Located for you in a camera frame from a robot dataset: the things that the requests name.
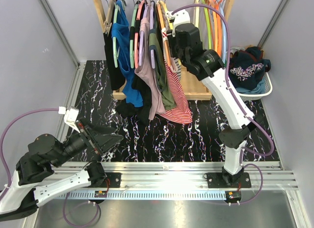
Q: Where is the orange hanger with red top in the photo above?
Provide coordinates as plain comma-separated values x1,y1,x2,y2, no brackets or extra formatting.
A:
157,1,171,67

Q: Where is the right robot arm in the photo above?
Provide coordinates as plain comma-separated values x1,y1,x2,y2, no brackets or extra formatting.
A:
166,23,254,187

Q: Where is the lime green empty hanger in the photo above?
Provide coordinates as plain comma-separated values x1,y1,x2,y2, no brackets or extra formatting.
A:
198,0,212,49

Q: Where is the red white striped top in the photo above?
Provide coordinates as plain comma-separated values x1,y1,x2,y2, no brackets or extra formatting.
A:
159,28,193,124

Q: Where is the black white striped tank top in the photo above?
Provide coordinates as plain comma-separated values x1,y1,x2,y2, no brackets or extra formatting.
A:
161,22,183,80

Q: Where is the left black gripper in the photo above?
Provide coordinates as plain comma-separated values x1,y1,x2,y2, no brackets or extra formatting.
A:
51,117,124,168

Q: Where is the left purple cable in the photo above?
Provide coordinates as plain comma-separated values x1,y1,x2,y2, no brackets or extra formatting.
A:
0,107,62,189

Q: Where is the pink hanger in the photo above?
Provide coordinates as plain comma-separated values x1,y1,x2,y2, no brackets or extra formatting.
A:
134,0,146,68

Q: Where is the mauve pink top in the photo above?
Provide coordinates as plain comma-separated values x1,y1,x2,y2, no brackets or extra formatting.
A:
135,19,165,120

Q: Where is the aluminium rail base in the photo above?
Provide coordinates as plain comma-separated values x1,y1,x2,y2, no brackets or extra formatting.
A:
24,62,300,228

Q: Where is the wooden clothes rack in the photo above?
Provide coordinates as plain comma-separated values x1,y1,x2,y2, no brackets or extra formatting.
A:
93,0,233,102

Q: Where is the white laundry basket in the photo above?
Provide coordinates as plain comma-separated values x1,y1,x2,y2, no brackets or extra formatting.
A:
228,46,273,102

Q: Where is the purple hanger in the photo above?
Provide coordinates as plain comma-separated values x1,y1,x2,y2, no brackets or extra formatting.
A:
149,0,157,70

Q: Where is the light blue empty hanger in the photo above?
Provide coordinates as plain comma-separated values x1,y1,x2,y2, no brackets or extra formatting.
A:
217,2,228,57

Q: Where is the wooden clip hanger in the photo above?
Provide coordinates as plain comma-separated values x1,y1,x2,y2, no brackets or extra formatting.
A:
104,0,116,35

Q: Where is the yellow plastic hanger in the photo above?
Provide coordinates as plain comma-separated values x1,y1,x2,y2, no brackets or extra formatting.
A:
157,0,177,64

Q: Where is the navy printed shirt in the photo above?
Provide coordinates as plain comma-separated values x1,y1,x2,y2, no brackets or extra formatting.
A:
228,46,272,90

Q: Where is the mint green hanger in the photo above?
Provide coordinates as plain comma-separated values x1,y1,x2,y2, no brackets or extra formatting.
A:
112,4,120,68

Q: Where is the cream empty hanger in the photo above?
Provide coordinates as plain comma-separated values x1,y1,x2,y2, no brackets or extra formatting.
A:
193,0,200,27

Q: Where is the black garment on clip hanger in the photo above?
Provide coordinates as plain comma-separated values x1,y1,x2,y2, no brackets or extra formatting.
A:
103,33,125,91

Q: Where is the blue top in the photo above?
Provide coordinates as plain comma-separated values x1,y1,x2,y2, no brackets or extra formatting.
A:
116,0,143,107

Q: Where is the lilac hanger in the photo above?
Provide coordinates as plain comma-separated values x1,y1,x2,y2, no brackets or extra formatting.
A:
138,4,149,66

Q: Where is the orange empty hanger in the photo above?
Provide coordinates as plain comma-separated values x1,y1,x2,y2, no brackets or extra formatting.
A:
207,0,218,52
215,0,222,56

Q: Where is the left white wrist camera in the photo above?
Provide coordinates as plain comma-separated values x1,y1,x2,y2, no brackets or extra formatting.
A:
58,106,80,133

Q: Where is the purple cable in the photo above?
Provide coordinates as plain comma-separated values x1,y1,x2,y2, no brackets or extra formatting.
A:
0,107,62,189
171,4,274,162

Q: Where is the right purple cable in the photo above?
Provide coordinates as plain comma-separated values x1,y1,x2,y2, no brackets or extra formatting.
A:
171,4,274,162

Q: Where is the olive green top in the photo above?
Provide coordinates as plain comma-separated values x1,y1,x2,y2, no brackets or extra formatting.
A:
153,30,176,110

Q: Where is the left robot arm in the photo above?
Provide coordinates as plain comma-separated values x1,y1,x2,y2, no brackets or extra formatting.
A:
0,119,123,222

